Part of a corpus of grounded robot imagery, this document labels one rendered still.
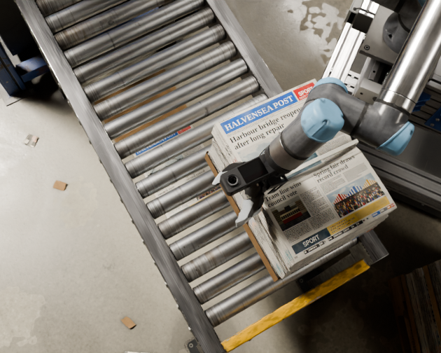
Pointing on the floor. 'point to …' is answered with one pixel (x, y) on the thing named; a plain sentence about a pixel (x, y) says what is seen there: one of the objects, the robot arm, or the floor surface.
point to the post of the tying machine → (2, 65)
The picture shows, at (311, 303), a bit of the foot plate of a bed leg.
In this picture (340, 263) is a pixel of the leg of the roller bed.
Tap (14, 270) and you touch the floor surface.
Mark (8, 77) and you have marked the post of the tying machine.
